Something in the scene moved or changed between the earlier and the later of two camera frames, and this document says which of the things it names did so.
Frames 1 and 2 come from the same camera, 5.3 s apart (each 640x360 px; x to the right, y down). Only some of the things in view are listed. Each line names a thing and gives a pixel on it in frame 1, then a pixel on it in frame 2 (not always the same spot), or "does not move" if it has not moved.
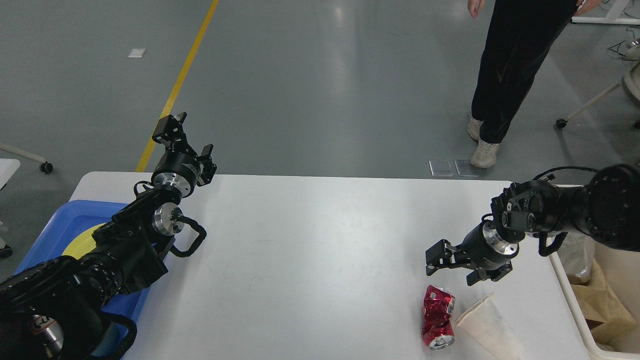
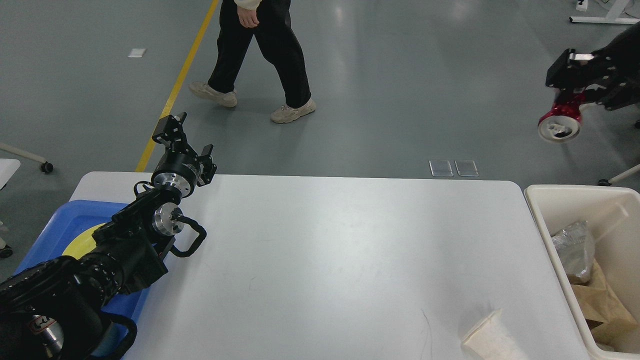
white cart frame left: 8,166 does not move
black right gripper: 482,247 -> 620,67
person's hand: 474,6 -> 247,17
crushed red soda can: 437,331 -> 561,122
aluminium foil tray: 578,251 does not move
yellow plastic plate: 82,244 does not move
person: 520,33 -> 282,47
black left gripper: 179,169 does not move
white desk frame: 611,17 does not move
